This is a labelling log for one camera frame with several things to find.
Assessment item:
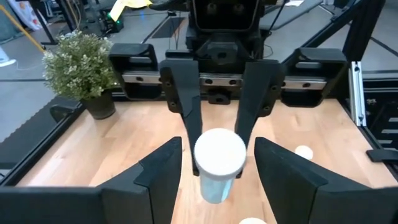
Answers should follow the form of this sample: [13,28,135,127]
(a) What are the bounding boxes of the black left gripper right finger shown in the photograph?
[254,136,398,224]

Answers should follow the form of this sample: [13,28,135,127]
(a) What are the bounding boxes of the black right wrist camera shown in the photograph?
[192,0,261,32]

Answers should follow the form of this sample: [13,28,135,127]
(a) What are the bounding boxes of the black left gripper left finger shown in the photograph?
[0,136,183,224]

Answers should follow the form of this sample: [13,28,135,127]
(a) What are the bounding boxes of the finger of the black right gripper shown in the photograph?
[159,58,203,177]
[234,60,286,151]

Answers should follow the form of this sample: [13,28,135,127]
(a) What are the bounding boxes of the yellow tape tag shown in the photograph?
[108,0,153,22]

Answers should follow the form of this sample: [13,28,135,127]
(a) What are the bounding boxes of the black aluminium table frame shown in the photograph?
[0,0,398,187]

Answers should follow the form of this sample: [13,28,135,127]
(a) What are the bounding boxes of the small orange pill bottle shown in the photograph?
[294,144,314,161]

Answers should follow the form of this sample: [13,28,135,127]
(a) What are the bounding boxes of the black coiled cable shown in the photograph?
[49,98,84,123]

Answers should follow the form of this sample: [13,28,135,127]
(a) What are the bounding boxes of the black floor mat hazard stripes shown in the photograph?
[151,16,187,40]

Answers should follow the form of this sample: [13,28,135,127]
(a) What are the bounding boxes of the green potted plant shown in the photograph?
[42,29,121,121]

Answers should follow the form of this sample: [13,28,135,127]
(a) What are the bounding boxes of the yellow cable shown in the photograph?
[0,3,47,54]

